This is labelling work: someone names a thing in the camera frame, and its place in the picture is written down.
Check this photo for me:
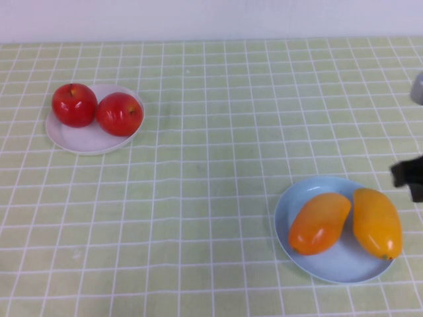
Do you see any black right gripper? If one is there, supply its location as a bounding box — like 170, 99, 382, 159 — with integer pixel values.
391, 154, 423, 203

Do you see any yellow mango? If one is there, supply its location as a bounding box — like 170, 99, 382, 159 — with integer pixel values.
352, 188, 404, 262

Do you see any orange mango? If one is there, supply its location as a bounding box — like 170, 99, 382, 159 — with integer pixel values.
288, 192, 352, 256

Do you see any red apple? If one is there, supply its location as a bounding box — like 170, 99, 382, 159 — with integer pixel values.
51, 83, 98, 128
96, 92, 145, 137

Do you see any light blue round plate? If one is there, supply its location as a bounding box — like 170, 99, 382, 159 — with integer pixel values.
274, 176, 401, 285

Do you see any white round plate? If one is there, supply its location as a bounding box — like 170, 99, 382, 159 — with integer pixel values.
45, 83, 145, 157

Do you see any green checkered tablecloth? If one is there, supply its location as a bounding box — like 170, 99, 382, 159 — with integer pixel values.
0, 36, 423, 317

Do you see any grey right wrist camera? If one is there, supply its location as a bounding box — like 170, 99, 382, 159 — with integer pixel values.
410, 71, 423, 106

